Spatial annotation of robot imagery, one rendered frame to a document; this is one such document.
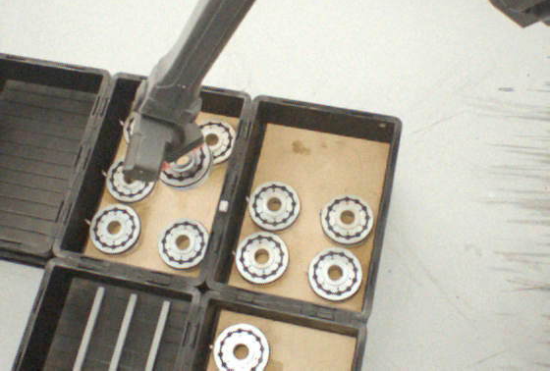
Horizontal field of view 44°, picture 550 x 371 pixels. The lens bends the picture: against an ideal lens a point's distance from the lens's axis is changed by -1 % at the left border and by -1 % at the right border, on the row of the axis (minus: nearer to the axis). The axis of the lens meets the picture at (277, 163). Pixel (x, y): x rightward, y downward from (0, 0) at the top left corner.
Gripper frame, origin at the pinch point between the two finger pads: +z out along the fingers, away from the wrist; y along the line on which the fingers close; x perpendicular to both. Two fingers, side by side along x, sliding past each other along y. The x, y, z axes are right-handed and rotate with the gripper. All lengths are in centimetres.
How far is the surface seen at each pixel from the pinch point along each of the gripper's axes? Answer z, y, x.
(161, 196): 21.6, -7.6, 3.9
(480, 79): 36, 69, -7
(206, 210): 21.6, -1.2, -3.8
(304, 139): 22.3, 23.8, -1.7
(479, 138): 36, 59, -19
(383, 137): 20.3, 37.0, -11.0
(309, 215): 21.8, 15.7, -16.1
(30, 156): 21.8, -27.2, 27.8
